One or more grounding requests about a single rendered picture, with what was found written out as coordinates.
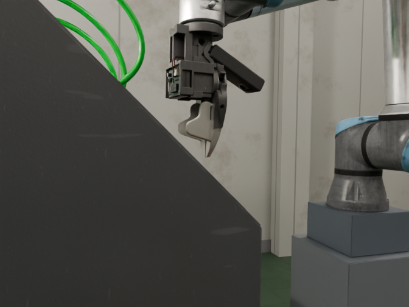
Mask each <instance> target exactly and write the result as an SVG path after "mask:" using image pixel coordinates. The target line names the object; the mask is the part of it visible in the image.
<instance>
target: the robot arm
mask: <svg viewBox="0 0 409 307"><path fill-rule="evenodd" d="M315 1H319V0H180V16H179V24H176V25H175V26H174V28H171V29H170V30H169V66H168V67H166V98H167V99H178V101H190V100H196V103H195V104H193V105H192V106H191V108H190V116H189V118H188V119H186V120H184V121H182V122H180V123H179V124H178V131H179V133H180V134H181V135H183V136H187V137H190V138H193V139H197V140H199V141H200V142H201V148H202V151H203V155H204V157H210V156H211V154H212V152H213V150H214V149H215V146H216V144H217V141H218V139H219V136H220V133H221V129H222V127H223V123H224V120H225V115H226V108H227V80H228V81H229V82H231V83H232V84H234V85H235V86H236V87H238V88H240V89H241V90H242V91H244V92H245V93H255V92H260V91H261V89H262V87H263V85H264V83H265V80H264V79H263V78H261V77H260V76H258V75H257V74H256V73H255V72H253V71H252V70H250V69H249V68H248V67H246V66H245V65H244V64H243V63H241V62H240V61H238V60H237V59H236V58H234V57H233V56H232V55H230V54H229V53H227V52H226V51H225V50H223V49H222V48H221V47H220V46H218V45H217V44H215V45H212V42H216V41H219V40H221V39H222V38H223V28H224V27H226V26H227V25H228V24H230V23H233V22H236V21H241V20H244V19H248V18H252V17H255V16H260V15H264V14H268V13H272V12H277V11H280V10H284V9H288V8H291V7H296V6H299V5H303V4H308V3H311V2H315ZM382 12H383V53H384V73H385V107H384V109H383V110H382V111H381V112H380V113H379V115H378V116H362V117H355V118H349V119H344V120H342V121H340V122H339V123H338V124H337V126H336V132H335V167H334V179H333V181H332V184H331V186H330V190H329V193H328V195H327V201H326V205H327V206H330V207H332V208H337V209H341V210H348V211H359V212H383V211H388V210H389V203H390V202H389V199H388V198H387V196H386V191H385V186H384V184H383V179H382V174H383V169H386V170H392V171H404V172H408V173H409V0H382ZM168 77H169V79H168ZM168 83H169V92H168Z"/></svg>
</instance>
